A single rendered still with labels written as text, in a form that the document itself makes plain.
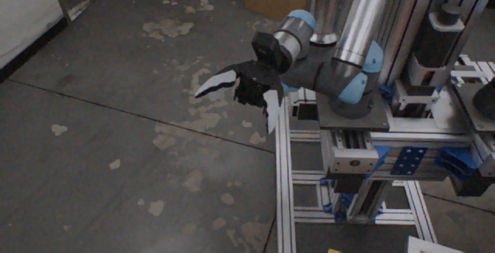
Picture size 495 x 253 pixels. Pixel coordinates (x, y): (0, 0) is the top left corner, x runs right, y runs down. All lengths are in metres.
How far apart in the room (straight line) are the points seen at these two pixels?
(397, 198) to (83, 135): 2.20
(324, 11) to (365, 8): 0.22
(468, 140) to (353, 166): 0.43
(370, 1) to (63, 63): 3.18
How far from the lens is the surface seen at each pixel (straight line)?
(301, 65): 0.90
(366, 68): 1.14
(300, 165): 2.41
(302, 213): 2.21
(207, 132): 2.83
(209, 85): 0.70
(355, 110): 1.24
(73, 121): 3.17
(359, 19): 0.90
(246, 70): 0.73
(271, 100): 0.69
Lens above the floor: 2.16
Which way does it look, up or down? 47 degrees down
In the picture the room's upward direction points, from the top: straight up
